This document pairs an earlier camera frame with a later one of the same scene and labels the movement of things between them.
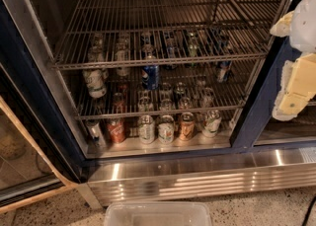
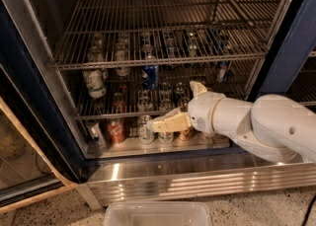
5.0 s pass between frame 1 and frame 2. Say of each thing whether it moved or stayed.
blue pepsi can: stayed
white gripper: moved
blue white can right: stayed
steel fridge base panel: stayed
